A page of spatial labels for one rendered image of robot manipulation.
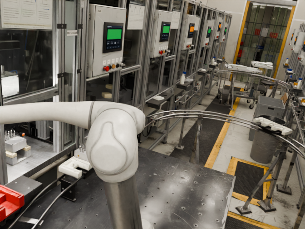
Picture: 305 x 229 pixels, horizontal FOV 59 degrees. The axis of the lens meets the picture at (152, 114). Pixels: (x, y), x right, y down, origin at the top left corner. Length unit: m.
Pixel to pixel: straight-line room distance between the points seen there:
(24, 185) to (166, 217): 0.80
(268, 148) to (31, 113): 3.53
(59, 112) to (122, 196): 0.34
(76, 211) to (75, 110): 0.90
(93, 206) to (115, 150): 1.07
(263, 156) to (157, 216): 2.67
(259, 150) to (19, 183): 3.26
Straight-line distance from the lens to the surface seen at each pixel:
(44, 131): 1.91
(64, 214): 1.70
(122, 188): 0.82
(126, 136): 0.72
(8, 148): 1.71
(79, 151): 1.78
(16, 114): 0.92
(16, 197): 1.39
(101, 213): 1.69
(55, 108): 0.94
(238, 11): 9.34
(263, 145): 4.06
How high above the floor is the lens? 1.79
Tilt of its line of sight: 20 degrees down
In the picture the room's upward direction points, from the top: 7 degrees clockwise
